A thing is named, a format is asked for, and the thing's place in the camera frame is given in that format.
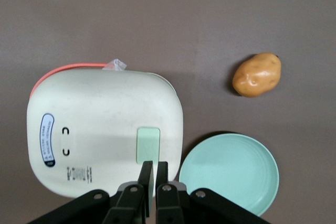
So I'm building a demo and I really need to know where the brown potato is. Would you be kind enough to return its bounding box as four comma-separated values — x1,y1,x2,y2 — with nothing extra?
232,52,282,98

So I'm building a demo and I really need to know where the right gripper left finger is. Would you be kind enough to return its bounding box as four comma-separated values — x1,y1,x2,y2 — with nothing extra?
103,160,155,224

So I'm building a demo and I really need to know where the cream rice cooker orange trim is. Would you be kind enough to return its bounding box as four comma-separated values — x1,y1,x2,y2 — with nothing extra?
26,62,185,201

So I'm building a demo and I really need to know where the brown table cover cloth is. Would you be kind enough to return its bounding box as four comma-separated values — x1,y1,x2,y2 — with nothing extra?
0,0,336,224

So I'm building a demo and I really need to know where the clear plastic liner bag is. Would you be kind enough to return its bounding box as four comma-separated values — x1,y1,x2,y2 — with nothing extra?
101,58,128,72

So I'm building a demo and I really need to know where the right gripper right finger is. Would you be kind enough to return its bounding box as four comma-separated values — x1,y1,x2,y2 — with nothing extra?
156,161,190,224

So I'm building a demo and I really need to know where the mint green plate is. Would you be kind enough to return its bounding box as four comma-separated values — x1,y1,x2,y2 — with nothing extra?
178,132,280,217

